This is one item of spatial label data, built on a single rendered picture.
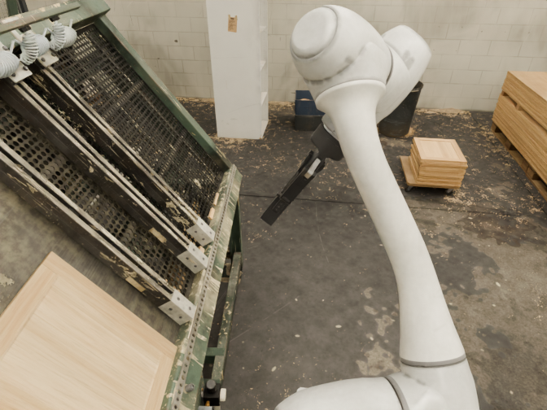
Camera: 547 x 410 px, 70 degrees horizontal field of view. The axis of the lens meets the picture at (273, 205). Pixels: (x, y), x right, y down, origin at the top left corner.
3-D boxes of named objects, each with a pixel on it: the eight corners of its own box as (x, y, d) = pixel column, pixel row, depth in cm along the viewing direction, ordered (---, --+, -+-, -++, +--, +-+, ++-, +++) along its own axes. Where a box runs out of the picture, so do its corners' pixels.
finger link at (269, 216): (291, 202, 82) (290, 202, 81) (271, 224, 85) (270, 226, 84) (279, 193, 81) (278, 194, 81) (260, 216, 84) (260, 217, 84)
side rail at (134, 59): (217, 176, 259) (229, 168, 255) (85, 29, 210) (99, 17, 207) (219, 171, 266) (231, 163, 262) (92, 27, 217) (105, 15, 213)
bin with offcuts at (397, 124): (416, 140, 503) (427, 90, 466) (375, 138, 509) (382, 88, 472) (409, 124, 545) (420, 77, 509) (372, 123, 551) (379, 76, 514)
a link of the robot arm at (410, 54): (351, 99, 79) (317, 80, 68) (405, 31, 73) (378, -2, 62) (387, 133, 74) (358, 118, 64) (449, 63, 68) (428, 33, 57)
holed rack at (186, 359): (177, 413, 128) (177, 412, 127) (170, 409, 126) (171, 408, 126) (235, 167, 264) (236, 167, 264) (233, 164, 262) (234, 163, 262)
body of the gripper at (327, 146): (323, 118, 78) (295, 153, 82) (320, 126, 71) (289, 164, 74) (352, 141, 79) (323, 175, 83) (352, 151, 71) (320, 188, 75)
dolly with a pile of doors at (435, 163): (458, 198, 391) (470, 162, 368) (404, 194, 397) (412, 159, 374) (444, 168, 441) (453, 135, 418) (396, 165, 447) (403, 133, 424)
